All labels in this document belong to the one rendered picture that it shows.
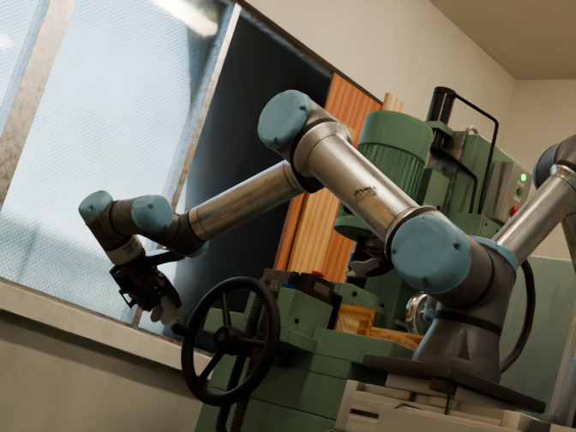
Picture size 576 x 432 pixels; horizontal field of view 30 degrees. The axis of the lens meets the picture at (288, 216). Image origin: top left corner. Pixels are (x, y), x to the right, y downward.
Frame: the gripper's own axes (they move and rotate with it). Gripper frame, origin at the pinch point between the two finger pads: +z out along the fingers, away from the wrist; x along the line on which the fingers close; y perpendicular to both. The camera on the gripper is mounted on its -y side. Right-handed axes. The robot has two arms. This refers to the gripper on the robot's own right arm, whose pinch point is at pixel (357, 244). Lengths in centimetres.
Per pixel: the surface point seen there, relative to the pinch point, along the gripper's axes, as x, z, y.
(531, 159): -135, 132, -236
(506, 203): -30, -5, -42
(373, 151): -26.4, 11.2, -5.9
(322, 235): -43, 131, -117
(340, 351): 24.2, -4.2, -1.6
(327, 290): 11.3, 5.1, -1.0
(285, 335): 25.4, 4.1, 7.8
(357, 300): 8.6, 8.8, -15.4
